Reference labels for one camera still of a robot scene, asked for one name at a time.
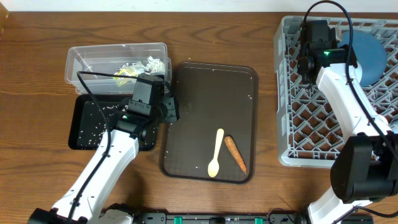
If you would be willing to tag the crumpled white tissue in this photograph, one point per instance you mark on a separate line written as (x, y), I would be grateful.
(155, 65)

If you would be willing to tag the blue plate bowl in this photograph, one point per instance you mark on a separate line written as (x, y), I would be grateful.
(371, 55)

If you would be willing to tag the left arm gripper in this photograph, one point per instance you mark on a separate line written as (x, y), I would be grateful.
(173, 103)

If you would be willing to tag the orange carrot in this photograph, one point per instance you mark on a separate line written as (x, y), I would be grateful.
(233, 149)

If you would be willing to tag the yellow plastic spoon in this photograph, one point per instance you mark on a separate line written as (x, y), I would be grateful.
(213, 166)

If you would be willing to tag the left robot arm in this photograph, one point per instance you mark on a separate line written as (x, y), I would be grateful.
(84, 202)

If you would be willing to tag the black waste tray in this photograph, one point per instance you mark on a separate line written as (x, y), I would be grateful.
(94, 115)

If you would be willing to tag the grey dishwasher rack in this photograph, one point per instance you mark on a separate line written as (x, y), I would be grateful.
(308, 134)

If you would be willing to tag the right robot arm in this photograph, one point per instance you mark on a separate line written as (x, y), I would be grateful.
(365, 170)

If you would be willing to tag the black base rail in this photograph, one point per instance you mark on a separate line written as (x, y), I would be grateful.
(162, 218)

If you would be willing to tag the yellow green snack wrapper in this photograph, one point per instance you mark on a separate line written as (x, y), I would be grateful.
(131, 69)

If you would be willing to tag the clear plastic waste bin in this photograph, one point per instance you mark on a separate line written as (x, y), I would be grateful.
(102, 61)

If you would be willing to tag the dark brown serving tray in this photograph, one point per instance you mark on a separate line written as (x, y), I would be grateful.
(211, 97)

